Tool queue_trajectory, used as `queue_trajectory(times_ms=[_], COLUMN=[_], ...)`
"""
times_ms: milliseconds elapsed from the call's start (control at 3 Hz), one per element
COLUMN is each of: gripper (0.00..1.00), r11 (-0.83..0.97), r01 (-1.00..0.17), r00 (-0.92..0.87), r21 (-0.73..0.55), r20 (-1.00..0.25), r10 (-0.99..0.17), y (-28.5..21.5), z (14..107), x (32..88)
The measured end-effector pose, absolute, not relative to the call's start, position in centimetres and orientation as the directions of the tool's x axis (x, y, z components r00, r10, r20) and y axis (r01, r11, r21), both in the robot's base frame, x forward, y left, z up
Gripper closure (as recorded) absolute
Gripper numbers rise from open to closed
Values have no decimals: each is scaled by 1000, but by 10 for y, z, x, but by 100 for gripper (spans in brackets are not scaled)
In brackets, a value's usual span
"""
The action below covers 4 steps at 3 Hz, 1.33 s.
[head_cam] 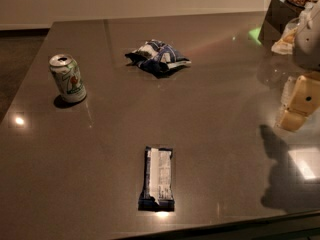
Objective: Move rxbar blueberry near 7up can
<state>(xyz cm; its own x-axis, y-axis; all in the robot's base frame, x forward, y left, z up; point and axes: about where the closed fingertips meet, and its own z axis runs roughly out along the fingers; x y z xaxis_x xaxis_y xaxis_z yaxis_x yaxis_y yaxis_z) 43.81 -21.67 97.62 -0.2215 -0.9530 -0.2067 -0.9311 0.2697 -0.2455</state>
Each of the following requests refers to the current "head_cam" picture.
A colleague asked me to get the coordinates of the blue rxbar blueberry bar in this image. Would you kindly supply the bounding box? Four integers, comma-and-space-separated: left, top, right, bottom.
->
138, 146, 175, 212

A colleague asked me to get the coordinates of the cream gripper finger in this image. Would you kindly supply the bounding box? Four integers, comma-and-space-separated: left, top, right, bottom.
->
275, 75, 320, 132

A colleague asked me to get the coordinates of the green 7up soda can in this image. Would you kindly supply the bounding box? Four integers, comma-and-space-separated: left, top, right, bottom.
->
49, 54, 87, 103

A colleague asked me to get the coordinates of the black counter box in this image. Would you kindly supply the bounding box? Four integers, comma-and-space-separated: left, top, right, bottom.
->
258, 0, 302, 47

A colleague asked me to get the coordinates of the crumpled blue chip bag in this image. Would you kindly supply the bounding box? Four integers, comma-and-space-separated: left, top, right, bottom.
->
125, 39, 191, 74

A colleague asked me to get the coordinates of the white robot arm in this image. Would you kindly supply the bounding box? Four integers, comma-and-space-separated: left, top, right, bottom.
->
271, 1, 320, 132

